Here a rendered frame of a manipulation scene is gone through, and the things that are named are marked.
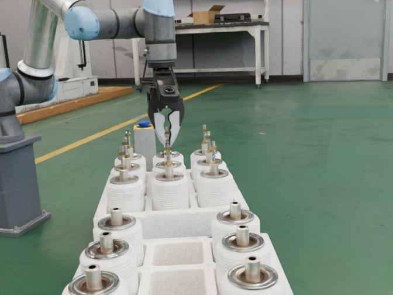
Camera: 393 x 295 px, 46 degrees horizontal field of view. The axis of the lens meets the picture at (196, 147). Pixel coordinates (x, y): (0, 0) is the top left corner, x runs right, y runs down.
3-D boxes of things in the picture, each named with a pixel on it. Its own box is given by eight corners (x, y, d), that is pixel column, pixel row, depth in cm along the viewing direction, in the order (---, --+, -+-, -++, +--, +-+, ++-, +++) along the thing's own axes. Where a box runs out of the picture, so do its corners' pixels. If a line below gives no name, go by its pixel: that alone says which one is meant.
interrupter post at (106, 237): (99, 254, 78) (97, 236, 78) (102, 248, 81) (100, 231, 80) (113, 254, 78) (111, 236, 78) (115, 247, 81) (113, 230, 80)
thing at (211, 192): (240, 241, 122) (238, 176, 118) (206, 248, 119) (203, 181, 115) (226, 228, 131) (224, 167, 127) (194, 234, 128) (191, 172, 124)
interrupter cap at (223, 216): (217, 226, 88) (217, 223, 88) (215, 212, 95) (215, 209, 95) (257, 225, 88) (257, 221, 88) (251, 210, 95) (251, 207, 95)
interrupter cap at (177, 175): (154, 183, 116) (154, 180, 116) (155, 174, 123) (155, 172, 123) (184, 181, 116) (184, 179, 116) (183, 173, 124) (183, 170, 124)
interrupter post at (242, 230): (236, 247, 79) (236, 229, 78) (235, 242, 81) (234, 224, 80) (250, 247, 79) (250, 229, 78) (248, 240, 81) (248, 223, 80)
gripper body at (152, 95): (174, 105, 123) (172, 59, 120) (182, 110, 115) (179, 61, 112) (146, 107, 121) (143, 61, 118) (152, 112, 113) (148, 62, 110)
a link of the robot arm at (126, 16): (94, 9, 116) (122, 5, 109) (128, 9, 124) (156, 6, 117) (97, 40, 118) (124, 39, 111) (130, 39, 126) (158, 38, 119)
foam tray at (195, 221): (99, 285, 117) (92, 219, 113) (114, 225, 155) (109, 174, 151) (250, 273, 120) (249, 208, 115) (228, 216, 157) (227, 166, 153)
